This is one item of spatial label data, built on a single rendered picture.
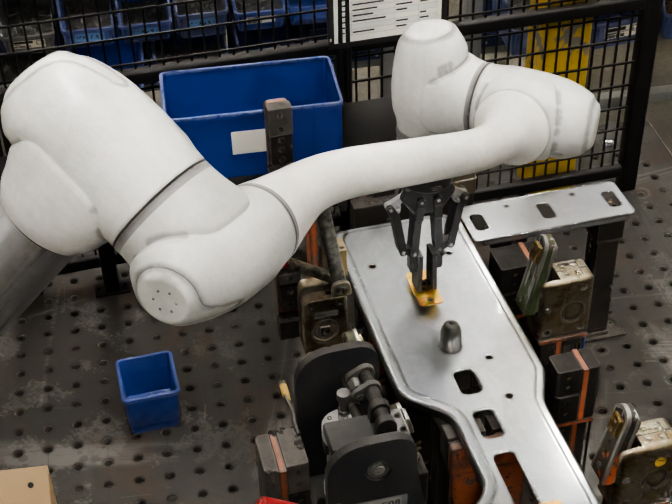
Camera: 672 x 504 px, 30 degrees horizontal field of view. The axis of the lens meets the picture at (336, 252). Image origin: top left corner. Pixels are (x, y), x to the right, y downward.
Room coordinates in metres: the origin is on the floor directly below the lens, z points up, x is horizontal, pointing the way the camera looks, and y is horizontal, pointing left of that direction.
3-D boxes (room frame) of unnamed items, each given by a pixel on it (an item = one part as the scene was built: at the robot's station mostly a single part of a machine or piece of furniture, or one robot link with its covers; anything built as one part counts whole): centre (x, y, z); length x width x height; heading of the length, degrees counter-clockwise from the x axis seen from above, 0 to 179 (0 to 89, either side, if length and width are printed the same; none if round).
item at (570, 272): (1.50, -0.35, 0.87); 0.12 x 0.09 x 0.35; 103
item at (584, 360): (1.36, -0.35, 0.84); 0.11 x 0.08 x 0.29; 103
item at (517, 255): (1.62, -0.30, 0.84); 0.11 x 0.10 x 0.28; 103
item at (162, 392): (1.56, 0.33, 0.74); 0.11 x 0.10 x 0.09; 13
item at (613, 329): (1.74, -0.47, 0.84); 0.11 x 0.06 x 0.29; 103
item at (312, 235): (1.57, 0.04, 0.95); 0.03 x 0.01 x 0.50; 13
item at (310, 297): (1.47, 0.02, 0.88); 0.07 x 0.06 x 0.35; 103
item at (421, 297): (1.51, -0.14, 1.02); 0.08 x 0.04 x 0.01; 13
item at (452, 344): (1.38, -0.17, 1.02); 0.03 x 0.03 x 0.07
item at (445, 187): (1.51, -0.14, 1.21); 0.08 x 0.07 x 0.09; 103
